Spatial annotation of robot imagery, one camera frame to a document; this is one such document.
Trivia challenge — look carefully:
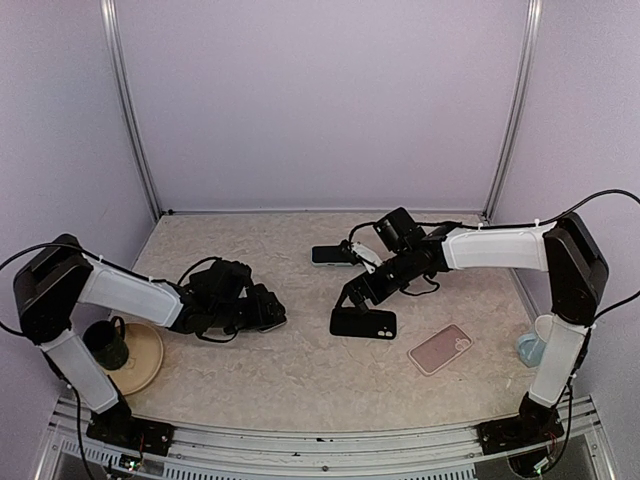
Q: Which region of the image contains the light blue phone case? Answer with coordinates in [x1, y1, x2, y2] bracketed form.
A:
[310, 244, 354, 270]

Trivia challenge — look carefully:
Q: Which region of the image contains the beige round plate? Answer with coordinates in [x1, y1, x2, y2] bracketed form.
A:
[103, 323, 164, 396]

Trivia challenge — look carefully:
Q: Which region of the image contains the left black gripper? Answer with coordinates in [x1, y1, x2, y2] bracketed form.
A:
[211, 292, 286, 336]

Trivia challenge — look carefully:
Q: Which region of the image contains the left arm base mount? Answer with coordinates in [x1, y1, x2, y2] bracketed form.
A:
[87, 415, 175, 457]

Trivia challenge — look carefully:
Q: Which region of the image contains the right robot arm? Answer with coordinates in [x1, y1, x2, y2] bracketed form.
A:
[329, 207, 609, 444]

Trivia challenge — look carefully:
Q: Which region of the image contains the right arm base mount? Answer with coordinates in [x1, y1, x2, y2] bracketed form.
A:
[476, 416, 565, 455]

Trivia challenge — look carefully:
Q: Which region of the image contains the black phone silver edge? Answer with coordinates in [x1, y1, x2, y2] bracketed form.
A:
[258, 317, 287, 334]

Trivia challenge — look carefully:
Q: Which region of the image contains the right aluminium frame post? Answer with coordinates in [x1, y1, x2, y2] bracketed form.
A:
[482, 0, 543, 221]

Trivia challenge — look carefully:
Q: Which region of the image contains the pink phone case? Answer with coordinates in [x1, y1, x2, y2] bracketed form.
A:
[407, 324, 473, 376]

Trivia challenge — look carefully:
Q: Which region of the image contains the dark green mug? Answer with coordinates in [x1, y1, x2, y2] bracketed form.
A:
[82, 316, 129, 371]

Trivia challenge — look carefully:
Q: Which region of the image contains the front aluminium rail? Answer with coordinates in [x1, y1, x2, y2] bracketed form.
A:
[34, 394, 616, 480]

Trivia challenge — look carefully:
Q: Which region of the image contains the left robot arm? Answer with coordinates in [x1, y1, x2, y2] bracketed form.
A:
[1, 234, 287, 445]

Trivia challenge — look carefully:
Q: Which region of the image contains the black phone case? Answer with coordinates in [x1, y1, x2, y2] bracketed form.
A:
[329, 307, 397, 340]

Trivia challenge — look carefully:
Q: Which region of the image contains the aluminium frame post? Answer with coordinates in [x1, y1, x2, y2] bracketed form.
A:
[482, 0, 543, 221]
[100, 0, 163, 222]

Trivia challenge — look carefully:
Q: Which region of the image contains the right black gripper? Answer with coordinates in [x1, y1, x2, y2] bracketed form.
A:
[335, 248, 418, 314]

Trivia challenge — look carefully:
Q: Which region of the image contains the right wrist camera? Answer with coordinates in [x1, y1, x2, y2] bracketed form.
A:
[340, 240, 383, 273]

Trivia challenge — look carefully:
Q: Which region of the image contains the left aluminium frame post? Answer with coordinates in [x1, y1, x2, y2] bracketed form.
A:
[100, 0, 163, 222]

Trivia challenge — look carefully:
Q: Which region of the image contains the light blue mug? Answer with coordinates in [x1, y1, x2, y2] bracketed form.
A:
[516, 314, 554, 368]

